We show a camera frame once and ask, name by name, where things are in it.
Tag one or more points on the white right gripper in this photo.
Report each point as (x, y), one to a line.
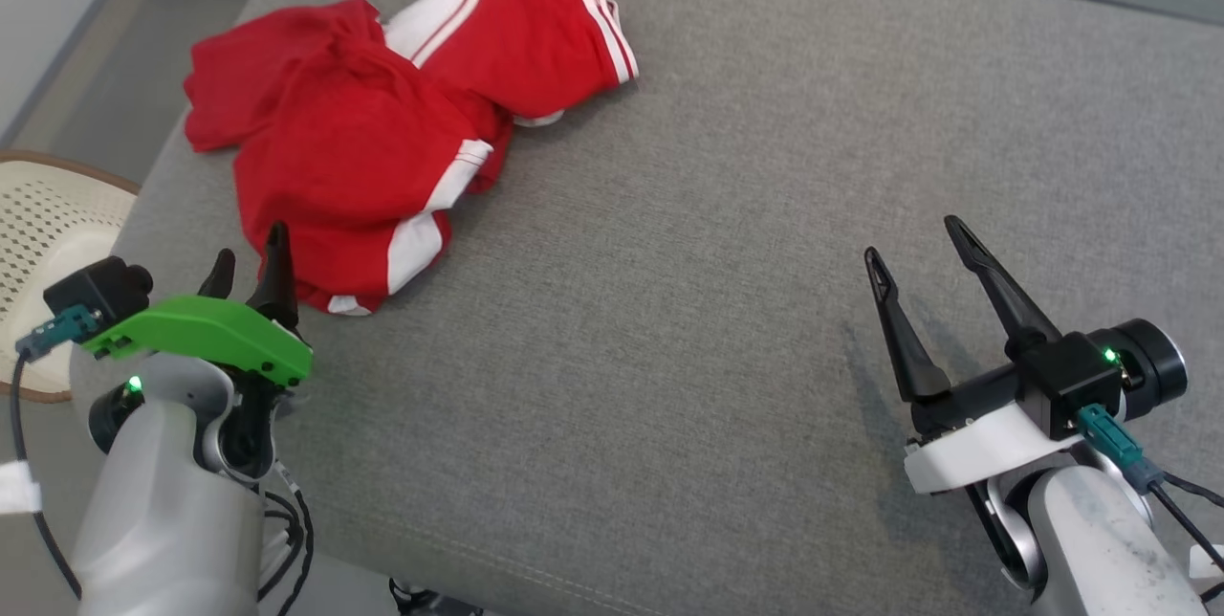
(985, 453)

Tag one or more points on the cream perforated laundry basket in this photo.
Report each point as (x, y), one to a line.
(48, 224)

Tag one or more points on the red shorts white waistband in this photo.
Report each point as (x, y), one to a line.
(335, 166)

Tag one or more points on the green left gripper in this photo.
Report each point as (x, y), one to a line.
(210, 334)

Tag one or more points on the red basketball jersey white sleeves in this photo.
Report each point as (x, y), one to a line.
(516, 42)

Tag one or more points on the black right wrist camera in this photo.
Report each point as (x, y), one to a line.
(1071, 377)

